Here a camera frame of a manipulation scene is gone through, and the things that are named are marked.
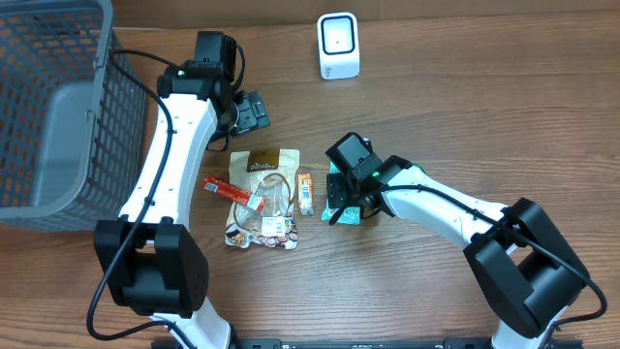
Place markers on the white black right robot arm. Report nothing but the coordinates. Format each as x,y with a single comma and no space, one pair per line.
526,270

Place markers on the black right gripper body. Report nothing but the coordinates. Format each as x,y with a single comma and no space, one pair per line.
336,191

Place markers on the small orange box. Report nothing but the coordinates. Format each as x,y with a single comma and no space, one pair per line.
305,194

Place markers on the beige Pantree snack pouch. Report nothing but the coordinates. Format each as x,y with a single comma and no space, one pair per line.
270,174

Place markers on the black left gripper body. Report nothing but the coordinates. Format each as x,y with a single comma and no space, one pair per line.
253,114

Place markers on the white barcode scanner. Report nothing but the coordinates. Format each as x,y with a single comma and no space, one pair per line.
338,46

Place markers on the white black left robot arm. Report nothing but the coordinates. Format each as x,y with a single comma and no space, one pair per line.
155,275

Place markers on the grey plastic mesh basket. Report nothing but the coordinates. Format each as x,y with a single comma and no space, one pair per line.
72,119

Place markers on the teal wet wipes pack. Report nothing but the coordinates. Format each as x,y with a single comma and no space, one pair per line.
350,216

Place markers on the red snack stick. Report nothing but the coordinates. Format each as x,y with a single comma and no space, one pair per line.
234,193

